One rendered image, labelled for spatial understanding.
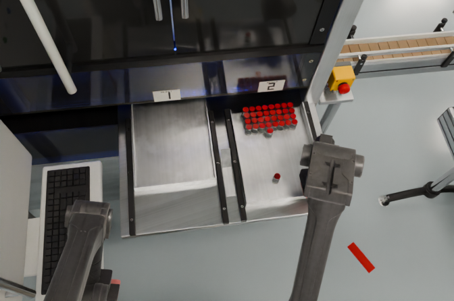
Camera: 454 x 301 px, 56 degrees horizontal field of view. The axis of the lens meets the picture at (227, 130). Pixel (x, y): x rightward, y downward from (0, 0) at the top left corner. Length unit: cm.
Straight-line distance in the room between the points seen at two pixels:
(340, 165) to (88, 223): 46
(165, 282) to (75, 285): 152
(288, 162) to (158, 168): 43
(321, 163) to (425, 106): 217
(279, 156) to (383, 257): 111
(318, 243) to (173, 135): 82
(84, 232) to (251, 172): 73
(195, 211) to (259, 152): 29
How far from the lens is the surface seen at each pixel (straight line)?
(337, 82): 149
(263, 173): 142
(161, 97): 139
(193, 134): 147
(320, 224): 75
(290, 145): 148
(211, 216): 136
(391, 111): 277
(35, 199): 222
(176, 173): 141
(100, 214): 86
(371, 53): 166
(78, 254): 77
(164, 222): 137
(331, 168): 76
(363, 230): 241
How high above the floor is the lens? 219
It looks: 62 degrees down
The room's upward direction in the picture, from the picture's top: 6 degrees clockwise
